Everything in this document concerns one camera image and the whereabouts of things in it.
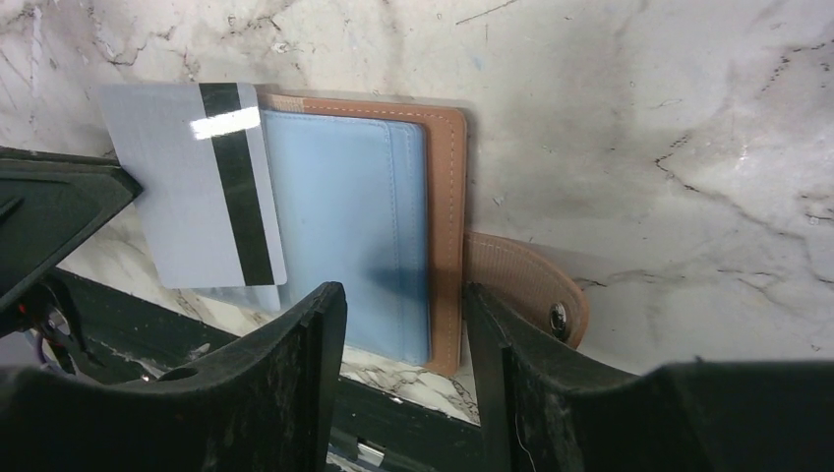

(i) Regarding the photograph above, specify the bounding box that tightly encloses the brown leather card holder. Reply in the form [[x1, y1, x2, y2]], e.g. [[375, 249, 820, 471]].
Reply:
[[259, 93, 589, 376]]

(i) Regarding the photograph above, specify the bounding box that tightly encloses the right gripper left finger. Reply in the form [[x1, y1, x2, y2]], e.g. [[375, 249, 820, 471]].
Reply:
[[1, 282, 347, 471]]

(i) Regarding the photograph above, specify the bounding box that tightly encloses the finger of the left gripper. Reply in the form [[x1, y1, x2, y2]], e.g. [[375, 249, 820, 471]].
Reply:
[[1, 147, 143, 310]]

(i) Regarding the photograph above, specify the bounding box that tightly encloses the black mounting rail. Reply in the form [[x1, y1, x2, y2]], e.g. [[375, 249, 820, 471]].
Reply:
[[0, 266, 487, 472]]

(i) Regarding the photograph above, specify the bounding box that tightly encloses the white card black stripe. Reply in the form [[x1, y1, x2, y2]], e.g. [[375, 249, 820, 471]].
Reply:
[[98, 83, 287, 289]]

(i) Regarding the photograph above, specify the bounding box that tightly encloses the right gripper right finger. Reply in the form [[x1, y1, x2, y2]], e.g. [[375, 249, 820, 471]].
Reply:
[[463, 283, 833, 471]]

